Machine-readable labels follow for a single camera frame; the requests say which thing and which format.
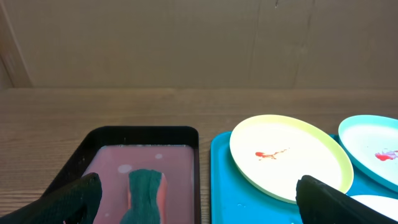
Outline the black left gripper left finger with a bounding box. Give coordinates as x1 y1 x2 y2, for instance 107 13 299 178
1 173 102 224

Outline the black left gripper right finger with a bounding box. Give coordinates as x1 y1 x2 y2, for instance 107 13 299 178
296 175 397 224

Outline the yellow-green plate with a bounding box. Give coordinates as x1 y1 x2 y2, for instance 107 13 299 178
229 114 354 203

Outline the white plate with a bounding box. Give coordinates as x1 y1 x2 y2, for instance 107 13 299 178
351 195 397 221

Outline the green and orange sponge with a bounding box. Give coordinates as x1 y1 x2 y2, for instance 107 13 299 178
120 169 167 224

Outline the light blue plate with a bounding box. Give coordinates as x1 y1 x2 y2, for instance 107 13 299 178
338 114 397 192

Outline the black tray with pink water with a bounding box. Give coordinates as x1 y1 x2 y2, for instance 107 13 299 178
44 126 201 224

